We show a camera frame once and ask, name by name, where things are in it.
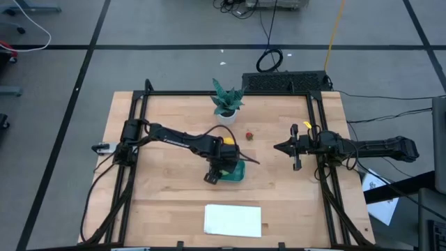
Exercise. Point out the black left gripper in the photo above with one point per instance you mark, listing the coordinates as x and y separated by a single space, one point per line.
228 155

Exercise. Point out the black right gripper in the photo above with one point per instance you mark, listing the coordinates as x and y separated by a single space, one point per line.
306 144

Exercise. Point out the teal plastic tupperware container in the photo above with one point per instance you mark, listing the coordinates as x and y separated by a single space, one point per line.
238 174

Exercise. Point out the yellow toy lemon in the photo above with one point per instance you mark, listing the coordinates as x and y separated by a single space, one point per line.
229 141

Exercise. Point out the red toy strawberry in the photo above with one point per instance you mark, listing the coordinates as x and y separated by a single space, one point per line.
249 136

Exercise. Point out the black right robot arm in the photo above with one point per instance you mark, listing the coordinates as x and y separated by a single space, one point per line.
376 148

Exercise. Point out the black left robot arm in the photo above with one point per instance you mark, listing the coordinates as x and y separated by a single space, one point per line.
174 137

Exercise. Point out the yellow tag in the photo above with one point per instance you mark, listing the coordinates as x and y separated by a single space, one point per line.
307 124

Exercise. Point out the white folded cloth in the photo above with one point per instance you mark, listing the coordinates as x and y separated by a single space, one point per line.
232 220

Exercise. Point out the snake plant in white pot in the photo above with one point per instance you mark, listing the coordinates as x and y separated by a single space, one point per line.
226 102

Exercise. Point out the white paper sheet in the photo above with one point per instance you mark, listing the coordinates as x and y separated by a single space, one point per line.
381 211

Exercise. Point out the black beam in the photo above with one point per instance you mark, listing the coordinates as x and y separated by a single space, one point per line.
400 188

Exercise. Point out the grey equipment box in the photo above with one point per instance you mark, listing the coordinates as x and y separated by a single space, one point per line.
278 3

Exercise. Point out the grey cabinet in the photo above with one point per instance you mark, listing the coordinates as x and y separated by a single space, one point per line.
439 146

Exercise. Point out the black keyboard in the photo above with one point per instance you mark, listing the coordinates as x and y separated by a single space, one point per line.
438 237

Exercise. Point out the grey chair base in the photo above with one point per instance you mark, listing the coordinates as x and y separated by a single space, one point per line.
35 7

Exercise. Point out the black metal table frame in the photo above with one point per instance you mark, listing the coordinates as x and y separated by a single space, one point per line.
174 93

